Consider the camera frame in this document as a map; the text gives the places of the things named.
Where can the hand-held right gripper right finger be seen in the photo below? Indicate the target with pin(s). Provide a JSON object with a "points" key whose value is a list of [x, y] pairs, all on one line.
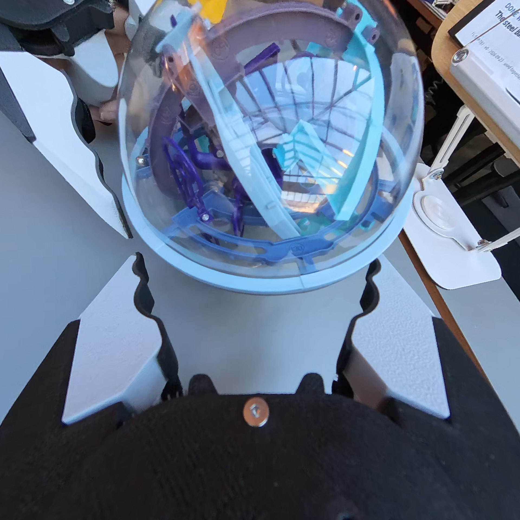
{"points": [[400, 345]]}

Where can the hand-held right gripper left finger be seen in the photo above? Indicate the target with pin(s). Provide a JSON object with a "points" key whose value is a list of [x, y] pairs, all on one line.
{"points": [[113, 345]]}

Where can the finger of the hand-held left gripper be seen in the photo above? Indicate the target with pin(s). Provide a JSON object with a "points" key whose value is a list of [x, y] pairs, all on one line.
{"points": [[53, 118]]}

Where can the clear plastic maze ball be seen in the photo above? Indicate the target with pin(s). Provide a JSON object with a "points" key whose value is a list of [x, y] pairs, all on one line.
{"points": [[276, 142]]}

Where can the person's left hand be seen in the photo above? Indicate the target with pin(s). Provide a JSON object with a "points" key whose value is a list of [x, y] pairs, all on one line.
{"points": [[106, 111]]}

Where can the grey box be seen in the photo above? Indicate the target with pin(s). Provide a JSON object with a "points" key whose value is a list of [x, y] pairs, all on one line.
{"points": [[491, 89]]}

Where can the round-cornered wooden table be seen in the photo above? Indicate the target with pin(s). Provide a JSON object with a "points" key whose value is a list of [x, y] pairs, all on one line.
{"points": [[443, 65]]}

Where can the white printed paper sheet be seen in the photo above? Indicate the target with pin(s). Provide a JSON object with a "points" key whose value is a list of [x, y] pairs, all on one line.
{"points": [[491, 20]]}

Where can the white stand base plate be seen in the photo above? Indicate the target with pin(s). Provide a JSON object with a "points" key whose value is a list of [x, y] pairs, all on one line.
{"points": [[455, 243]]}

